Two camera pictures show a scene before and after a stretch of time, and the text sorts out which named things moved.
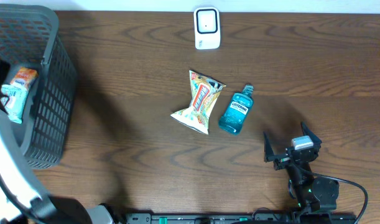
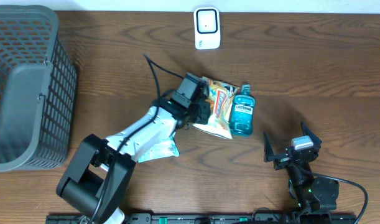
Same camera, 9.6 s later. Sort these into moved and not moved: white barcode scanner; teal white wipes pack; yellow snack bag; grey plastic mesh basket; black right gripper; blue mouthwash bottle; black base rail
Moved: yellow snack bag; teal white wipes pack; blue mouthwash bottle
Not moved: grey plastic mesh basket; white barcode scanner; black right gripper; black base rail
